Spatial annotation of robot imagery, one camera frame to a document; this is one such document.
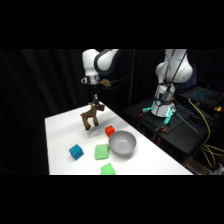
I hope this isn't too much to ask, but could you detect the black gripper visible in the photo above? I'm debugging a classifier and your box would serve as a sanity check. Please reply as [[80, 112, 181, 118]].
[[88, 81, 101, 108]]

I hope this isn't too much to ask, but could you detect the brown plush deer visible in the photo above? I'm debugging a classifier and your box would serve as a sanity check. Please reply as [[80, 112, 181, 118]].
[[79, 102, 106, 131]]

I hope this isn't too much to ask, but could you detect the grey bowl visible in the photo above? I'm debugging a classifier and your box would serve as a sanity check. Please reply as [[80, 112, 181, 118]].
[[107, 130, 138, 158]]

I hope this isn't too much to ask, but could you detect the orange block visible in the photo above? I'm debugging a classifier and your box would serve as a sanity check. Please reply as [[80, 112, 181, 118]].
[[104, 125, 116, 138]]

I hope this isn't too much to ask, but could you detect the green block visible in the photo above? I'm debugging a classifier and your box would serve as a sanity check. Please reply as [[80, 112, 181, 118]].
[[94, 143, 111, 161], [100, 162, 117, 176]]

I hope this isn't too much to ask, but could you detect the blue block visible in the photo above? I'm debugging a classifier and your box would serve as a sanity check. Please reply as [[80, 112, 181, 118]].
[[68, 143, 85, 161]]

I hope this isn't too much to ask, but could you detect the black curtain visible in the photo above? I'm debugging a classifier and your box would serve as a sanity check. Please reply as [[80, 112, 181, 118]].
[[0, 49, 224, 176]]

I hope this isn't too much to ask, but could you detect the black robot stand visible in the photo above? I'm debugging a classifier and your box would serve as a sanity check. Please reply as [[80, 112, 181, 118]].
[[122, 97, 224, 165]]

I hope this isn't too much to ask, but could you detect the black laptop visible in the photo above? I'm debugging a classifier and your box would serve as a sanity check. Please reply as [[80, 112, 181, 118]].
[[179, 85, 224, 108]]

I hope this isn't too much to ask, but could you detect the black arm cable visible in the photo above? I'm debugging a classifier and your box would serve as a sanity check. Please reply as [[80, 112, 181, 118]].
[[99, 49, 138, 90]]

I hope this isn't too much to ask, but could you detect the yellow cable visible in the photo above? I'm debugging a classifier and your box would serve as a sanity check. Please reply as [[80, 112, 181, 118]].
[[187, 98, 224, 169]]

